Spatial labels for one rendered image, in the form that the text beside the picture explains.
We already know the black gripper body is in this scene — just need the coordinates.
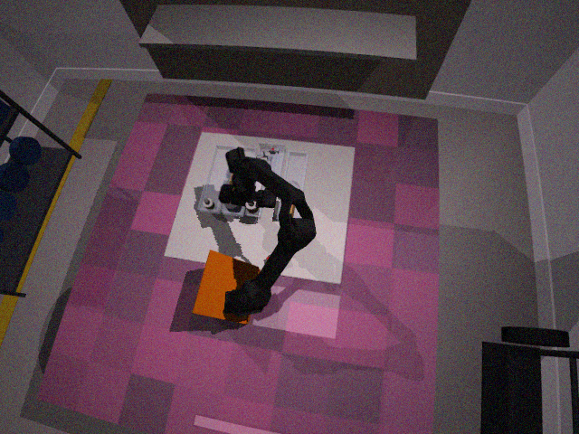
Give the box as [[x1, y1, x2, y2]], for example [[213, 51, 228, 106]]
[[219, 184, 277, 208]]

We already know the small white jar with tan label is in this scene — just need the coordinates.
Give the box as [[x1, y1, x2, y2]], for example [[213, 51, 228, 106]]
[[204, 198, 215, 210]]

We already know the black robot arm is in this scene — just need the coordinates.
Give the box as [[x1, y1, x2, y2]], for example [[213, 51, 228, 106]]
[[224, 147, 317, 317]]

